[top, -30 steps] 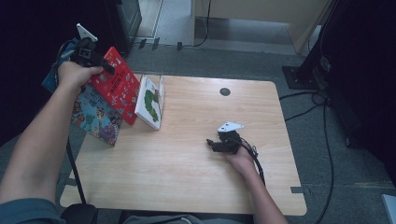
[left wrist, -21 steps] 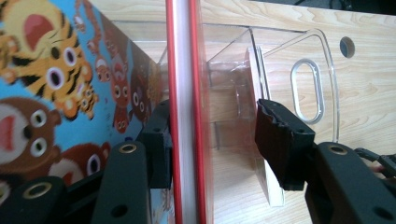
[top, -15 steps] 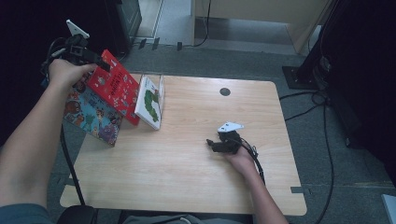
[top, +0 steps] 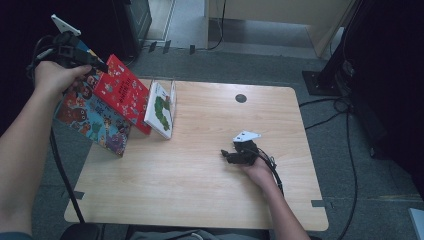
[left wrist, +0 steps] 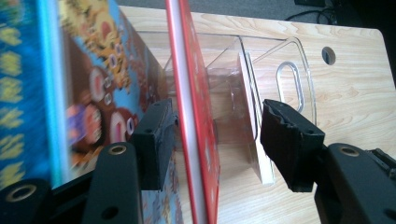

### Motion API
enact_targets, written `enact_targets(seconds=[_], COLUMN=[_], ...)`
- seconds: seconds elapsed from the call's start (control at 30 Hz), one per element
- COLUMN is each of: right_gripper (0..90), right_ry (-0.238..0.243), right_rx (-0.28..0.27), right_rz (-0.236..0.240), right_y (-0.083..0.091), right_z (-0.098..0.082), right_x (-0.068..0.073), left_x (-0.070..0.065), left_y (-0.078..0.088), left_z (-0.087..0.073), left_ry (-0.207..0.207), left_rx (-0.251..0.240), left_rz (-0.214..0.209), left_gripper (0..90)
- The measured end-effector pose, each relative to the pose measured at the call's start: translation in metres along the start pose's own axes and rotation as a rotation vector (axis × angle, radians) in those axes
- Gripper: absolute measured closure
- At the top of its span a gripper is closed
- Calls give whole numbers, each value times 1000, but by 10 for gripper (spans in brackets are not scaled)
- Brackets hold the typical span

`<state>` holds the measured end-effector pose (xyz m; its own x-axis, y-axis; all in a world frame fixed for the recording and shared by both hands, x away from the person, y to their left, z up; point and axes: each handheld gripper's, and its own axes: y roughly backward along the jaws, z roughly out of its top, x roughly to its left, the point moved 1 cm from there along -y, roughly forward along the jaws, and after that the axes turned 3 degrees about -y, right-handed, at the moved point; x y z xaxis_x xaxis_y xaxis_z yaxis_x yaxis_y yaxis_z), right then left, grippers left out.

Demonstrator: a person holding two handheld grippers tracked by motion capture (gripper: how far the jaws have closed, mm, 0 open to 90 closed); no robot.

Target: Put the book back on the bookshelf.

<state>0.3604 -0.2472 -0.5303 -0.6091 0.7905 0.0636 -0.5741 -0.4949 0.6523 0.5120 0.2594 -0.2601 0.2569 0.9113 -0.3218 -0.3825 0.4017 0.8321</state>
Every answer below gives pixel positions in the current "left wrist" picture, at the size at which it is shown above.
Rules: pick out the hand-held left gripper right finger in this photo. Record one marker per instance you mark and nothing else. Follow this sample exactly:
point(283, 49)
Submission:
point(292, 146)

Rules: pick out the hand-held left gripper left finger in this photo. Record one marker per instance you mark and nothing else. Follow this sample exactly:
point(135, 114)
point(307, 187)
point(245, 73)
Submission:
point(154, 146)

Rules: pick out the dark blue monster picture book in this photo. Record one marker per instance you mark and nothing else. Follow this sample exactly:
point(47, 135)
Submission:
point(21, 93)

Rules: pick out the white caterpillar picture book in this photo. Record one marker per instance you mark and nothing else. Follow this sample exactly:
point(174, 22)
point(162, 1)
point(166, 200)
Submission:
point(249, 102)

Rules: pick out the red picture book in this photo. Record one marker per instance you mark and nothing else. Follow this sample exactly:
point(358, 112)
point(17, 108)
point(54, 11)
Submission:
point(199, 124)

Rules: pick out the light blue many-monsters picture book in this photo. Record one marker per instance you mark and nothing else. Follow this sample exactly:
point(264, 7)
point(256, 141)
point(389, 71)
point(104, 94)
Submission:
point(99, 77)

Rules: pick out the clear acrylic book rack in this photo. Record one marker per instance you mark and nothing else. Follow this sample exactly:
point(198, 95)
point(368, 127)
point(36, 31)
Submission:
point(230, 81)

